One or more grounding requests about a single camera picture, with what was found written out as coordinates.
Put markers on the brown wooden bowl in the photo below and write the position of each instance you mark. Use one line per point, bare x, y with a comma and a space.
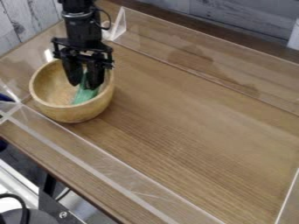
53, 95

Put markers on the black metal bracket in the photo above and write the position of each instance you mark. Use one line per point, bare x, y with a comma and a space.
56, 210

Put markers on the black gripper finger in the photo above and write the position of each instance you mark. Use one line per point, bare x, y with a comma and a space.
73, 70
94, 75

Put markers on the white object at right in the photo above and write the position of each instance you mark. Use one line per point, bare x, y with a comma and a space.
293, 38

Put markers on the black table leg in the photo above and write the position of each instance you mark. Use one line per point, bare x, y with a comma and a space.
49, 185

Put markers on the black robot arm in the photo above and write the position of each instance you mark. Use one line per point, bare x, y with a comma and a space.
77, 6

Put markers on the green rectangular block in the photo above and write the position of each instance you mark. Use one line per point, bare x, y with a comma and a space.
84, 93

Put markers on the clear acrylic tray wall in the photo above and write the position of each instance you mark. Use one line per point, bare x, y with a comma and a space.
195, 146

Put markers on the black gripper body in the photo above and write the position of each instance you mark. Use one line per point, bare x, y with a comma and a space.
81, 48

